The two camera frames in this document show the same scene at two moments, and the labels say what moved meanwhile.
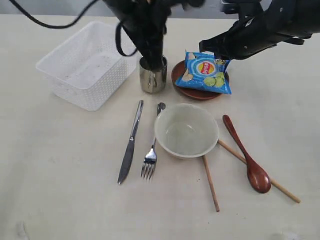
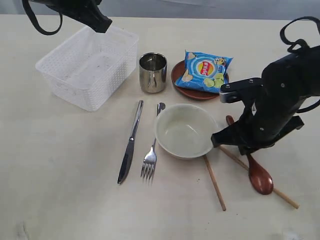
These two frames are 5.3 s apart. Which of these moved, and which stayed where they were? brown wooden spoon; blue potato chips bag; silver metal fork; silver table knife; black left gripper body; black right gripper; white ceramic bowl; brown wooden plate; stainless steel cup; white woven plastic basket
Moved: black right gripper; black left gripper body
Stayed: blue potato chips bag; brown wooden plate; stainless steel cup; white ceramic bowl; silver table knife; white woven plastic basket; brown wooden spoon; silver metal fork
